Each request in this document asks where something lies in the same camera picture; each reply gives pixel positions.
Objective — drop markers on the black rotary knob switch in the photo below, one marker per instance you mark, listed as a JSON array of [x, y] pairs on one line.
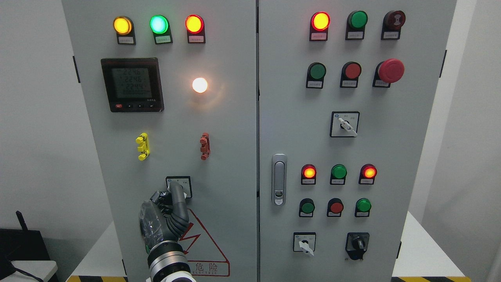
[[357, 244]]

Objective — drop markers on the white rotary switch bottom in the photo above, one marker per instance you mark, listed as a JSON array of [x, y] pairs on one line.
[[304, 242]]

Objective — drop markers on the silver door lock handle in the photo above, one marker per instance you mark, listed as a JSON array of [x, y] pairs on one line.
[[279, 176]]

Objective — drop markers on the red push button upper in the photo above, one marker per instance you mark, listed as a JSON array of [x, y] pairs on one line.
[[350, 75]]

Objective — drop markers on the red emergency stop mushroom button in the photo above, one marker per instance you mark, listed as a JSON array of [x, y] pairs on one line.
[[387, 72]]

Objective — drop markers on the green push button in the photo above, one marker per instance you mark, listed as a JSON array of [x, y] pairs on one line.
[[315, 75], [306, 207], [362, 208]]

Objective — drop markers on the grey right cabinet door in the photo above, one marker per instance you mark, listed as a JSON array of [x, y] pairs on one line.
[[296, 121]]

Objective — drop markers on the green push button upper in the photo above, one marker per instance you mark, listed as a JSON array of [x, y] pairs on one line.
[[315, 75]]

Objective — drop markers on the white box lower left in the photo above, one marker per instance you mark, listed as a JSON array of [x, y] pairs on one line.
[[45, 270]]

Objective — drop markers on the yellow terminal connector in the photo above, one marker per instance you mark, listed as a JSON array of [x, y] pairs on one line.
[[143, 146]]

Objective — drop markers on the green push button lower right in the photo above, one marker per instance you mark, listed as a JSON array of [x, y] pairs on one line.
[[362, 208]]

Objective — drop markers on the grey cabinet door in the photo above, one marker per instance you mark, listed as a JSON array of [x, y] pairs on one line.
[[224, 185], [296, 121]]

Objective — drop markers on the white rotary switch upper right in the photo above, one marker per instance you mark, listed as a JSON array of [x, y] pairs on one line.
[[344, 123]]

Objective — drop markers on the red lit indicator top right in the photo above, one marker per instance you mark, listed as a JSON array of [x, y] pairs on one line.
[[319, 25]]

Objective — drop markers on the red electrical warning triangle sticker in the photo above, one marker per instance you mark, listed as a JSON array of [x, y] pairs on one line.
[[204, 256]]

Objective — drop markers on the green indicator top right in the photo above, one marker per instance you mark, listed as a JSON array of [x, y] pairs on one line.
[[355, 25]]

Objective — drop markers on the yellow indicator light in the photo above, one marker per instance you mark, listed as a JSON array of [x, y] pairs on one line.
[[124, 29]]

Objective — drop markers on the red lit indicator lower right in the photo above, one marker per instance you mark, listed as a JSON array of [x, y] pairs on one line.
[[368, 173]]

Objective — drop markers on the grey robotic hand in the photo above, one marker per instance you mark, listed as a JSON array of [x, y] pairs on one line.
[[164, 217]]

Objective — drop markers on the black digital power meter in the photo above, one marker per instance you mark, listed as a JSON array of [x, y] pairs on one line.
[[133, 84]]

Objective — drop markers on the red lit indicator light left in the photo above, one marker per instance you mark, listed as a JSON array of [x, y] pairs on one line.
[[195, 29]]

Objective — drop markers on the white rotary switch door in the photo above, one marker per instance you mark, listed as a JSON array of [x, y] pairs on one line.
[[184, 180]]

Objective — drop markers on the red lit indicator lower left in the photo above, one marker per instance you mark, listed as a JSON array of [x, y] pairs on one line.
[[308, 175]]

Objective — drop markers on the red push button lower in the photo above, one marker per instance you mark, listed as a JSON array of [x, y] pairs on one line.
[[335, 207]]

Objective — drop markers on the dark red buzzer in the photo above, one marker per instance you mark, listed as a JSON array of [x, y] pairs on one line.
[[392, 25]]

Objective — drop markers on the red push button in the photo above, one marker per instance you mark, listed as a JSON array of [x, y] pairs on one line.
[[335, 207], [350, 75]]

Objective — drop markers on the green lit indicator light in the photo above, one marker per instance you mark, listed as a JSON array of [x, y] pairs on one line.
[[160, 27]]

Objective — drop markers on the grey left cabinet door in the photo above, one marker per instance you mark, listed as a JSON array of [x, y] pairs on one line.
[[224, 185]]

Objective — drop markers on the red terminal connector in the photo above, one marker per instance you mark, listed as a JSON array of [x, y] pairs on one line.
[[205, 148]]

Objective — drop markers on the small clear bulb lamp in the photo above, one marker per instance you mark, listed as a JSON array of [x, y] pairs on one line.
[[200, 85]]

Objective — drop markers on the green indicator lower middle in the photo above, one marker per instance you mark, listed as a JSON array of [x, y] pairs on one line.
[[338, 174]]

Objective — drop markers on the black device with antenna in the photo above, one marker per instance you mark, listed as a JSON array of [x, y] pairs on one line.
[[20, 244]]

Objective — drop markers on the white rotary switch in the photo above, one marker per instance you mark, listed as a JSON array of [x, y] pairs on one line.
[[304, 242], [344, 123]]

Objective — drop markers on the green push button lower left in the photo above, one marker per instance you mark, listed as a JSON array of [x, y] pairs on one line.
[[306, 207]]

